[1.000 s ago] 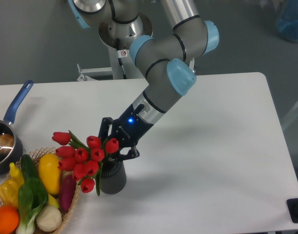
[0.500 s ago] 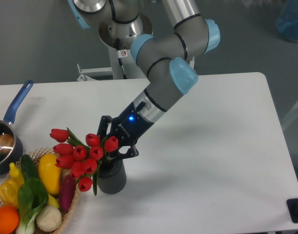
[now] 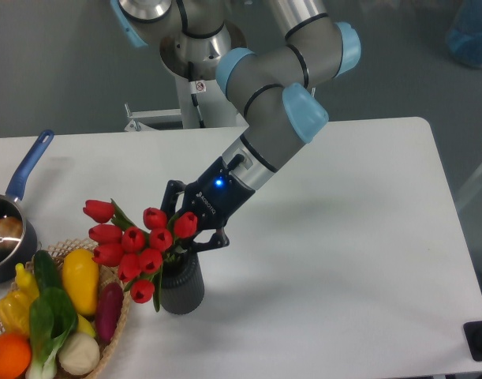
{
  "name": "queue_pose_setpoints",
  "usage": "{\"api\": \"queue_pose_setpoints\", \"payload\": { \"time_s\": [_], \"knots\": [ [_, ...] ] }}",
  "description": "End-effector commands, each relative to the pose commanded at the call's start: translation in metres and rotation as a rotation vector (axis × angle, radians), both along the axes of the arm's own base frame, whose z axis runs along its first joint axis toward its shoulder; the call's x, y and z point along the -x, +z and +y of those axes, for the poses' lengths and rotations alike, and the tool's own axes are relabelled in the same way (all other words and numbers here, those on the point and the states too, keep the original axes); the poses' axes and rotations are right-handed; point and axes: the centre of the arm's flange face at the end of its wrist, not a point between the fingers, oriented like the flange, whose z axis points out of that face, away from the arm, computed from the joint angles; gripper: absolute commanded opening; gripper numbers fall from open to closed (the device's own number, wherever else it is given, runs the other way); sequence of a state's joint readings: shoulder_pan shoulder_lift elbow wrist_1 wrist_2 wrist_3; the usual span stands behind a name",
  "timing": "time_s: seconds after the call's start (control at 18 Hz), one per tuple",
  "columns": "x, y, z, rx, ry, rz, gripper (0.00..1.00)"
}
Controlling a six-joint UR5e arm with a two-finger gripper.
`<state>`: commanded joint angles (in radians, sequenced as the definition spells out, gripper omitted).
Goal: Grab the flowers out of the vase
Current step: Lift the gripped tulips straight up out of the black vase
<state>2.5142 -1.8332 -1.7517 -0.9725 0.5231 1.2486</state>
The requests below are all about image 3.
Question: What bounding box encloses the blue translucent container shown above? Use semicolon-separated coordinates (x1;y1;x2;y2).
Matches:
445;0;482;69

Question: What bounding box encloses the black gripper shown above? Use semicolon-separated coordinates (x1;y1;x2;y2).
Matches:
160;154;255;253

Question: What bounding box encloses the beige garlic bulb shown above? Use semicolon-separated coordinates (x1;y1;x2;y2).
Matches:
58;332;100;376

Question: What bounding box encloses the dark green cucumber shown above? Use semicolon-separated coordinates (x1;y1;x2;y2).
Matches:
32;250;63;293

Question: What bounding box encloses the orange fruit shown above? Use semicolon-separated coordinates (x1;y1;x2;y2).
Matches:
0;333;32;378

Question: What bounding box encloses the purple eggplant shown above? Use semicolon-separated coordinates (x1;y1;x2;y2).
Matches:
95;282;123;343

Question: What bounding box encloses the black device at table edge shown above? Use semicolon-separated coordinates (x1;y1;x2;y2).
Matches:
463;321;482;362

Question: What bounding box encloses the red tulip bouquet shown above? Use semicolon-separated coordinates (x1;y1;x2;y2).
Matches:
83;200;198;310

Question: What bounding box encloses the blue handled saucepan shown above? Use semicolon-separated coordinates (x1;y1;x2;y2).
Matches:
0;129;54;283

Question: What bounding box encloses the round brown bread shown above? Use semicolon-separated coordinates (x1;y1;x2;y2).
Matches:
0;216;23;250

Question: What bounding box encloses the green bok choy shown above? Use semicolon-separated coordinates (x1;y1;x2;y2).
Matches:
25;287;78;378

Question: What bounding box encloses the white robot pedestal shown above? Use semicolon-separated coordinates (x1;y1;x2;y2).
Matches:
125;77;248;132

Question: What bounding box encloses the yellow bell pepper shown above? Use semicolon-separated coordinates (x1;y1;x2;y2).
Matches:
0;291;32;337

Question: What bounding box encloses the yellow squash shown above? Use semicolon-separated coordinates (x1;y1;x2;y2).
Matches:
62;249;99;317

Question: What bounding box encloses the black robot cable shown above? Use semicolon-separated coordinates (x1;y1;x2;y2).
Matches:
186;61;207;129

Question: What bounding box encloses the dark grey ribbed vase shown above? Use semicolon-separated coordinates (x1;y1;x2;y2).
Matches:
160;253;205;315

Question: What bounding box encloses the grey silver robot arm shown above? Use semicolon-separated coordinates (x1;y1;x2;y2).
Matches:
111;1;361;253

